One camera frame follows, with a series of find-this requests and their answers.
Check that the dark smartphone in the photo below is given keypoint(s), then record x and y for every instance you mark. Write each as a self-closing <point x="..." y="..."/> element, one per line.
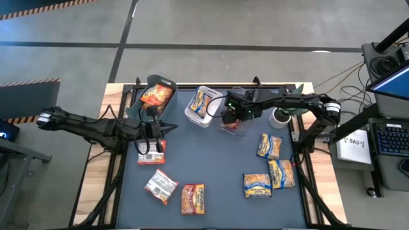
<point x="405" y="167"/>

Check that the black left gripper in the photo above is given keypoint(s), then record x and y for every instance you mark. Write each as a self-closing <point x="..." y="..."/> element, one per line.
<point x="151" y="129"/>

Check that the blue Maruchan ramen pack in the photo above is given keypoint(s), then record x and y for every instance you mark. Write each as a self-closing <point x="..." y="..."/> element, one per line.
<point x="269" y="147"/>
<point x="257" y="186"/>
<point x="199" y="103"/>
<point x="281" y="174"/>

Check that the snake plant in white pot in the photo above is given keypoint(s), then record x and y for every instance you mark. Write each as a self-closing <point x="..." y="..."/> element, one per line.
<point x="279" y="119"/>

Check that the black device with blue light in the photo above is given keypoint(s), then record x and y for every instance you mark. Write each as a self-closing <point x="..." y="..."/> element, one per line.
<point x="8" y="131"/>

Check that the hazard-striped floor mat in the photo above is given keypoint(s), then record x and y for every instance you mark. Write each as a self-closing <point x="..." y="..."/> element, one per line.
<point x="28" y="102"/>
<point x="19" y="4"/>

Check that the black pole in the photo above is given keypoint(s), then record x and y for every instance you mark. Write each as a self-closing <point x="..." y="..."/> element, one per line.
<point x="393" y="38"/>

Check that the orange Maruchan ramen pack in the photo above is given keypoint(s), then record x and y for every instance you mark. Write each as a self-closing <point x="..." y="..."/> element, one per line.
<point x="158" y="94"/>
<point x="156" y="158"/>
<point x="159" y="187"/>

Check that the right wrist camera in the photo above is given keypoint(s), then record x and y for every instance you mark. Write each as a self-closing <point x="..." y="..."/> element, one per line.
<point x="230" y="101"/>

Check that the computer monitor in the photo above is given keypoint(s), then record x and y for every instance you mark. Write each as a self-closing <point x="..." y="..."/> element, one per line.
<point x="393" y="84"/>

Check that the white paper sign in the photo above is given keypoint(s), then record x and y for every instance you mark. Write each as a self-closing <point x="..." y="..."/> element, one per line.
<point x="353" y="150"/>

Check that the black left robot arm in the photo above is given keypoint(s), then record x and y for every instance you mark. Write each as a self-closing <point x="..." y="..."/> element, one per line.
<point x="89" y="127"/>

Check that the white plastic bin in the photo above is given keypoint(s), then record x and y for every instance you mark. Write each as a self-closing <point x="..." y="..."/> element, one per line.
<point x="199" y="121"/>

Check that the clear plastic bin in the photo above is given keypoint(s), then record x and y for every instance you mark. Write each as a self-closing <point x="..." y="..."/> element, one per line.
<point x="243" y="129"/>

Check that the black caster wheel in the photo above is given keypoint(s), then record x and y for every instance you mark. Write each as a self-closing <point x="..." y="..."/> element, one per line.
<point x="371" y="191"/>

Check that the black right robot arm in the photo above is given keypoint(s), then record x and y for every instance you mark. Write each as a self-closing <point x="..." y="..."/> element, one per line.
<point x="297" y="99"/>

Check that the grey equipment cart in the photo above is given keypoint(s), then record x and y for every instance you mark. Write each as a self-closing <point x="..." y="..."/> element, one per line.
<point x="388" y="179"/>

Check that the red Maruchan ramen pack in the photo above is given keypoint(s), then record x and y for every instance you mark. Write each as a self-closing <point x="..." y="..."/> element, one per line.
<point x="234" y="125"/>
<point x="193" y="199"/>

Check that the grey-blue plastic bin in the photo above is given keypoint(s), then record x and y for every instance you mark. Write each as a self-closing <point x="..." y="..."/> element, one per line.
<point x="131" y="112"/>

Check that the grey side desk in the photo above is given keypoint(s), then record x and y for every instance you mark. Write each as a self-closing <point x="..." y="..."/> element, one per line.
<point x="16" y="191"/>

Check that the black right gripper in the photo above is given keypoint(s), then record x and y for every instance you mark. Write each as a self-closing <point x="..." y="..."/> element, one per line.
<point x="250" y="105"/>

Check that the black keyboard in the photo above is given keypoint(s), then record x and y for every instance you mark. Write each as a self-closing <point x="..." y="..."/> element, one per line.
<point x="393" y="140"/>

